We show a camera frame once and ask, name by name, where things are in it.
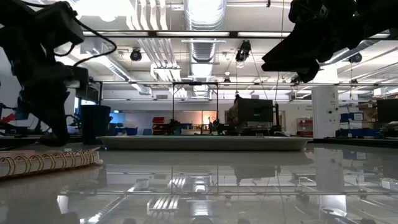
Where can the red storage bin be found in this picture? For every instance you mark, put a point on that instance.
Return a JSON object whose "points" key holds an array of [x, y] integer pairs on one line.
{"points": [[158, 120]]}

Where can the white square pillar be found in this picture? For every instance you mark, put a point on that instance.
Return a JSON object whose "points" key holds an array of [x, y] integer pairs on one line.
{"points": [[325, 112]]}

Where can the grey plastic tray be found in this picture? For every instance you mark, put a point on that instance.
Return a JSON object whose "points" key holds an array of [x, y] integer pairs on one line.
{"points": [[202, 143]]}

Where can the black overhead crossbar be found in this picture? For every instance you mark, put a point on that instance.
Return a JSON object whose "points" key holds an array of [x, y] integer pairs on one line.
{"points": [[233, 34]]}

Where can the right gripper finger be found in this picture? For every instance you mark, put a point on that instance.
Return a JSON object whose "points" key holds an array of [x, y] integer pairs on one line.
{"points": [[289, 56], [309, 76]]}

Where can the black computer monitor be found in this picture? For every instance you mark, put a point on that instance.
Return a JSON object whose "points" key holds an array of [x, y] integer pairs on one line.
{"points": [[256, 110], [388, 110]]}

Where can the blue storage bins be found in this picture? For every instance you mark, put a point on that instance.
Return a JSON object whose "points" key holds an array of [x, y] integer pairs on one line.
{"points": [[357, 132]]}

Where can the black metal table frame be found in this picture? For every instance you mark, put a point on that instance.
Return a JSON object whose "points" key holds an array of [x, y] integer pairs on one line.
{"points": [[357, 142]]}

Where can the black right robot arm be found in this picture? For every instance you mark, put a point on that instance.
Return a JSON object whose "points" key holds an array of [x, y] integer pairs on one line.
{"points": [[376, 15]]}

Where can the person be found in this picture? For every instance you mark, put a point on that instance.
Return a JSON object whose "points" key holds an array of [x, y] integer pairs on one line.
{"points": [[232, 116]]}

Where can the red storage shelf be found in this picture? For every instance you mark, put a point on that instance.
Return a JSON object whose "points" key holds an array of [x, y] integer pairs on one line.
{"points": [[305, 127]]}

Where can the dark teal plastic cup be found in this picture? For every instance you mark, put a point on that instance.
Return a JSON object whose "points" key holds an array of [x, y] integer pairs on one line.
{"points": [[94, 124]]}

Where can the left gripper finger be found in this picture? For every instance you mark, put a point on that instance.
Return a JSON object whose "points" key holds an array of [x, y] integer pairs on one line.
{"points": [[57, 115]]}

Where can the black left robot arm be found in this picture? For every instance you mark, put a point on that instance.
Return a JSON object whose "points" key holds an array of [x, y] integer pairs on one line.
{"points": [[28, 28]]}

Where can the black hanging camera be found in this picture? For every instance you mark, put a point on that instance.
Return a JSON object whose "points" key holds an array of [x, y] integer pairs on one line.
{"points": [[136, 55], [243, 51], [355, 58]]}

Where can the black background rig frame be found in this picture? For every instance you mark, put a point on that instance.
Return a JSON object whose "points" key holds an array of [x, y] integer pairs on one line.
{"points": [[173, 105]]}

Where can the pink spiral notebook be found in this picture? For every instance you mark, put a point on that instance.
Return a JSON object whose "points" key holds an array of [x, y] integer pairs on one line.
{"points": [[46, 163]]}

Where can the white glossy table sheet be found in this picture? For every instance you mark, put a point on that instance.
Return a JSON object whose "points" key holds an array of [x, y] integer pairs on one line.
{"points": [[217, 186]]}

